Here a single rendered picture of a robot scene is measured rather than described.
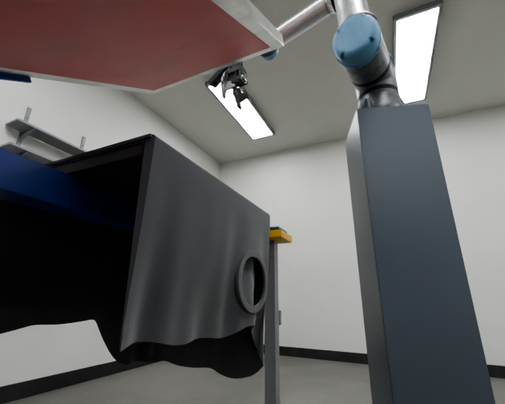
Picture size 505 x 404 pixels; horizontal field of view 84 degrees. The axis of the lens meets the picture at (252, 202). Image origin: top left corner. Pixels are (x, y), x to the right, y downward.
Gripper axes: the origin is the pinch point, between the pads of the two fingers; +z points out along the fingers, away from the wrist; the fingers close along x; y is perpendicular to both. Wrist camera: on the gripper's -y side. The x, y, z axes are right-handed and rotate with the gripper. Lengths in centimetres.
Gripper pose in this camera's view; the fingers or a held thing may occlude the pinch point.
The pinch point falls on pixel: (231, 105)
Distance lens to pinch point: 126.9
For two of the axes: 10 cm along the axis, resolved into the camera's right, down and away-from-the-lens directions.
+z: 1.1, 9.9, -0.6
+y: 9.1, -1.2, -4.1
